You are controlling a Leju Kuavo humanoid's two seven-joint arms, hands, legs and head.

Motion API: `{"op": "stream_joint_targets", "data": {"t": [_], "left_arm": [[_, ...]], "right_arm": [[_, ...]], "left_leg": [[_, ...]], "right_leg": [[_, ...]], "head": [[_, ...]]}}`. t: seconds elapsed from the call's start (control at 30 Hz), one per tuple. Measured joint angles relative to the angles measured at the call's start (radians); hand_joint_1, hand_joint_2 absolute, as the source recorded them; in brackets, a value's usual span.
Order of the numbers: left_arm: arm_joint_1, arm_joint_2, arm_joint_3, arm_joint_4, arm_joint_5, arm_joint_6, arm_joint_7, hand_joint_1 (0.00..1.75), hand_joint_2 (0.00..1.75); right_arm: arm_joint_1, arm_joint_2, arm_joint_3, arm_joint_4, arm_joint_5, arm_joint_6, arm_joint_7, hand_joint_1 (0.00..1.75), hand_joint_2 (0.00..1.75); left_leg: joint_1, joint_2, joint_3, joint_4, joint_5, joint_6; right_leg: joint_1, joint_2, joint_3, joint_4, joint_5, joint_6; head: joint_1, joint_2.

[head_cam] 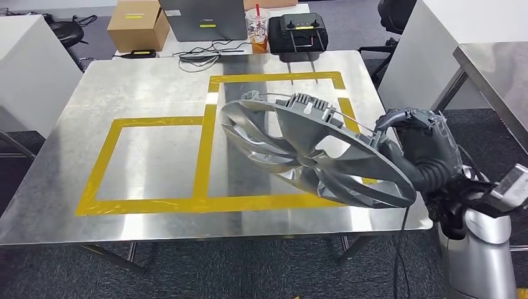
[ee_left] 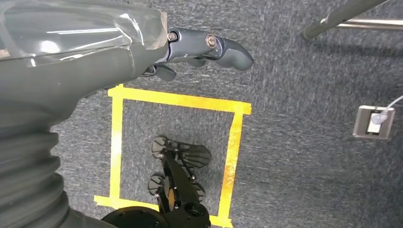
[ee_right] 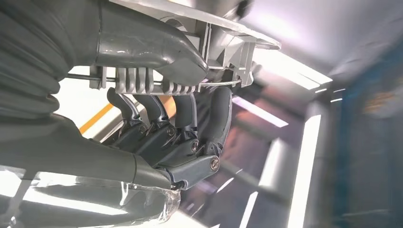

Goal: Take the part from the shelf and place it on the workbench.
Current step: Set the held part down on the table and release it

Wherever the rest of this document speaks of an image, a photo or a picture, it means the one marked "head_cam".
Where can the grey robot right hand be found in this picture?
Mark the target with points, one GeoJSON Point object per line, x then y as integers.
{"type": "Point", "coordinates": [429, 140]}

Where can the silver plastic wheel hubcap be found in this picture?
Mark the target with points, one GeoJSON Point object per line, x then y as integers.
{"type": "Point", "coordinates": [297, 132]}

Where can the yellow tape on workbench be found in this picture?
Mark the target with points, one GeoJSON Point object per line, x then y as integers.
{"type": "Point", "coordinates": [202, 157]}

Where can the stainless steel workbench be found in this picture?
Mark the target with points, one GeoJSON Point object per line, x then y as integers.
{"type": "Point", "coordinates": [144, 95]}

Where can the stainless steel table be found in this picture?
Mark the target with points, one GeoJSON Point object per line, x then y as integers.
{"type": "Point", "coordinates": [495, 70]}

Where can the white cabinet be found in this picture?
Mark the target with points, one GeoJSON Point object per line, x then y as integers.
{"type": "Point", "coordinates": [33, 70]}
{"type": "Point", "coordinates": [453, 24]}

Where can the black office chair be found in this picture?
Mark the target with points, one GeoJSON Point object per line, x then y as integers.
{"type": "Point", "coordinates": [396, 14]}

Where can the black remote controller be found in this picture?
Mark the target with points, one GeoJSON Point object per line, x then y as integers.
{"type": "Point", "coordinates": [297, 39]}

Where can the plastic drink cup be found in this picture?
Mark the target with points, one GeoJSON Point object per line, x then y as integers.
{"type": "Point", "coordinates": [258, 37]}

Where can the grey laptop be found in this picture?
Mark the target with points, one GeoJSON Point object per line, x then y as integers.
{"type": "Point", "coordinates": [202, 16]}

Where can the white desk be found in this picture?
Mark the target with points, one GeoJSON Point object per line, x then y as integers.
{"type": "Point", "coordinates": [173, 47]}

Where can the black device yellow label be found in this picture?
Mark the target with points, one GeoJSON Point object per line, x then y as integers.
{"type": "Point", "coordinates": [140, 53]}

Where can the brown cardboard box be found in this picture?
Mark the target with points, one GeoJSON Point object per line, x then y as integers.
{"type": "Point", "coordinates": [136, 29]}

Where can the black stool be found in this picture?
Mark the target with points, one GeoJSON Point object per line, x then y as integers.
{"type": "Point", "coordinates": [66, 33]}

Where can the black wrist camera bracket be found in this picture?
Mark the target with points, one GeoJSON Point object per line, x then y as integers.
{"type": "Point", "coordinates": [480, 197]}

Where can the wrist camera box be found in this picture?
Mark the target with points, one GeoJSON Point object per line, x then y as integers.
{"type": "Point", "coordinates": [511, 185]}

